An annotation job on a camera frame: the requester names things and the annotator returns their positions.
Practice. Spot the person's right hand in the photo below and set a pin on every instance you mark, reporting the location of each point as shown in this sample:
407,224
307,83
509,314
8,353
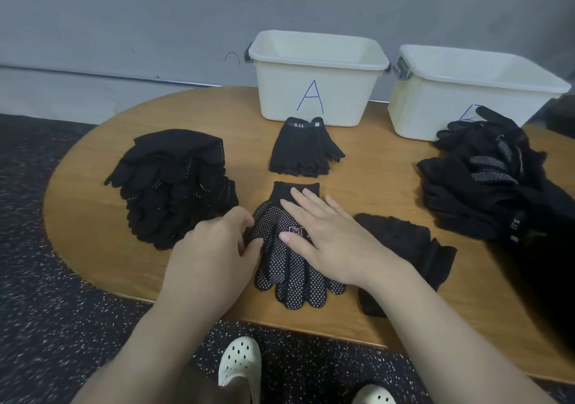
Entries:
346,247

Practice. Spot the person's left hand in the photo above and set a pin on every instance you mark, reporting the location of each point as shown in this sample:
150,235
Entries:
211,264

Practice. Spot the pile of black gloves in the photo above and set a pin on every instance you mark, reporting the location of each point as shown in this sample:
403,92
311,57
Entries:
135,193
485,175

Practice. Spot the stack of black gloves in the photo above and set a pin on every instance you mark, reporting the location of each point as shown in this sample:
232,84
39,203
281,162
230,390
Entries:
121,175

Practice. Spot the white plastic bin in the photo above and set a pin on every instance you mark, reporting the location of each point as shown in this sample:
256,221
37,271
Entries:
278,94
422,107

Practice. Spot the person's left forearm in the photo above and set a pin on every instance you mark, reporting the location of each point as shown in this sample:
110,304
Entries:
153,354

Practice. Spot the person's right forearm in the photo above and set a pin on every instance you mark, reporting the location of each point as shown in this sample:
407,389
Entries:
458,345

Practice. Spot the person's left white shoe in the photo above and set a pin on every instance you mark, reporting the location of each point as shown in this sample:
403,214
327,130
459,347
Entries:
241,363

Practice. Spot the person's white shoe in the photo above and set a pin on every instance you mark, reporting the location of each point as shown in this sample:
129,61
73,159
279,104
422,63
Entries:
241,363
373,394

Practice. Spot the person's right white shoe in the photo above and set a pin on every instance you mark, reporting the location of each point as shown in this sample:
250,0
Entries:
373,394

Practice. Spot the grey wall pipe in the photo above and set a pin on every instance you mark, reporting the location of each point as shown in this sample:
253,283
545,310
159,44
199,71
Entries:
117,74

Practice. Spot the metal rack frame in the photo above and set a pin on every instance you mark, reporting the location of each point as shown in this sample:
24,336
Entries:
564,116

